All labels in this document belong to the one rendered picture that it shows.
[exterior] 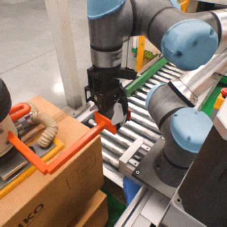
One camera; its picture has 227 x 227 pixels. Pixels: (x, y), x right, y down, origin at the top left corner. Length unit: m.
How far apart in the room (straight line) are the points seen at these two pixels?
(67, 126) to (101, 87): 0.33
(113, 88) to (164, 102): 0.19
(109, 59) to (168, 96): 0.25
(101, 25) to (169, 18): 0.13
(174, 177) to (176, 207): 0.37
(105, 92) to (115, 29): 0.16
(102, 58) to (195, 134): 0.30
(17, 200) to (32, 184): 0.06
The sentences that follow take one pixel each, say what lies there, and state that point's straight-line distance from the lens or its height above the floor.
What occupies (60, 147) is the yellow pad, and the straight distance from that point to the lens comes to 0.70.
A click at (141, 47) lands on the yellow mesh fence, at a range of 2.07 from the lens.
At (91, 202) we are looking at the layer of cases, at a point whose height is 0.54.
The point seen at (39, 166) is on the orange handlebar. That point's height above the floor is 1.21.
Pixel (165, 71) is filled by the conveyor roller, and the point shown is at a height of 0.54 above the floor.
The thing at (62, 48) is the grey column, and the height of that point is 0.81.
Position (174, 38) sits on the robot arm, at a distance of 0.33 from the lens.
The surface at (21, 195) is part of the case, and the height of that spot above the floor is 1.07.
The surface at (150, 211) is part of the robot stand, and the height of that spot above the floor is 0.95.
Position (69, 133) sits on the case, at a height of 1.07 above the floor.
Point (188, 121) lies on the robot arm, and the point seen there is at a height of 1.27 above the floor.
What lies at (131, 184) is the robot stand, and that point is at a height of 0.90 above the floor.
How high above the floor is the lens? 1.63
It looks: 45 degrees down
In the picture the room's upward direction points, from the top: straight up
